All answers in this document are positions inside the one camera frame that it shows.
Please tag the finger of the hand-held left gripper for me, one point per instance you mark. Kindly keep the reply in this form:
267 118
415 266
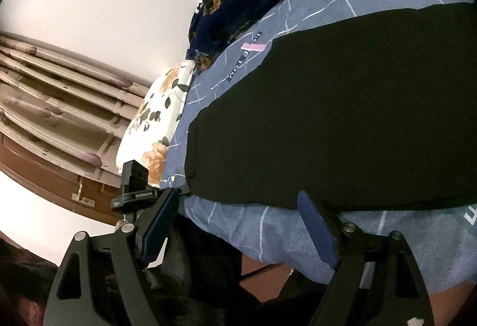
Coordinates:
184 191

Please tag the blue checked bed sheet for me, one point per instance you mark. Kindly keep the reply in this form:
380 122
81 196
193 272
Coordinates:
238 225

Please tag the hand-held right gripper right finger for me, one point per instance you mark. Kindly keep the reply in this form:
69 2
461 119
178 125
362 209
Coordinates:
316 229

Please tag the black pants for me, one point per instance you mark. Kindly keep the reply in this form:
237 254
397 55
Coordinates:
335 106

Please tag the white floral pillow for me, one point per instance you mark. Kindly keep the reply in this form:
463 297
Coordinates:
152 125

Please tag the beige flowered curtain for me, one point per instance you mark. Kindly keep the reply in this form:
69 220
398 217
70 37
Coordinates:
56 106

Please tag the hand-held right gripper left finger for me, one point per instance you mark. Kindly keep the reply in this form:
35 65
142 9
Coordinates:
159 227

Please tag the person's left forearm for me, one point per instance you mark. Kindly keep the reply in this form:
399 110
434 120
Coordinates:
22 274

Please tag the brown wooden cabinet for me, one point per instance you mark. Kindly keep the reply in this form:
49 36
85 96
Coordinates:
37 171

